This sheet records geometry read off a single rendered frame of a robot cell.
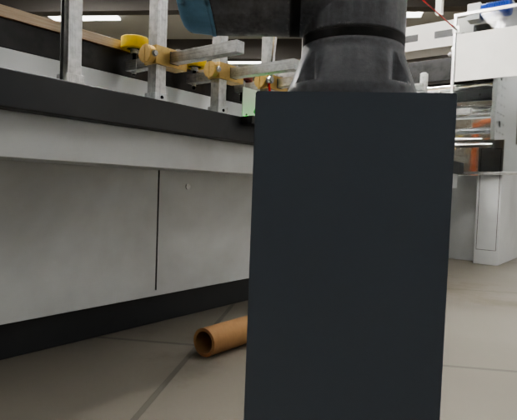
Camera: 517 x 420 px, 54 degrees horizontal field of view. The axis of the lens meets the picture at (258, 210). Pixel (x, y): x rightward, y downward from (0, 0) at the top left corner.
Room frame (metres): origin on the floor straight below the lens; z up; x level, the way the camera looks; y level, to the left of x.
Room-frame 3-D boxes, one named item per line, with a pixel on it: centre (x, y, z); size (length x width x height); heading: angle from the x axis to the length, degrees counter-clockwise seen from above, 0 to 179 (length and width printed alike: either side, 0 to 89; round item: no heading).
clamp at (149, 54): (1.42, 0.28, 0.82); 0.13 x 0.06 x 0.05; 142
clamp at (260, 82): (1.82, -0.03, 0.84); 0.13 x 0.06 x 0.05; 142
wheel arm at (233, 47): (1.41, 0.23, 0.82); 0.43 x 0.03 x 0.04; 52
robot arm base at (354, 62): (0.76, -0.13, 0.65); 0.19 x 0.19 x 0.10
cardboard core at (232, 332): (1.51, 0.05, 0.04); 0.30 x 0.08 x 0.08; 142
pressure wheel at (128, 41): (1.53, 0.39, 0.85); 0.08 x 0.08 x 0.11
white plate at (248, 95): (1.76, -0.02, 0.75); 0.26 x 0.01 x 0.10; 142
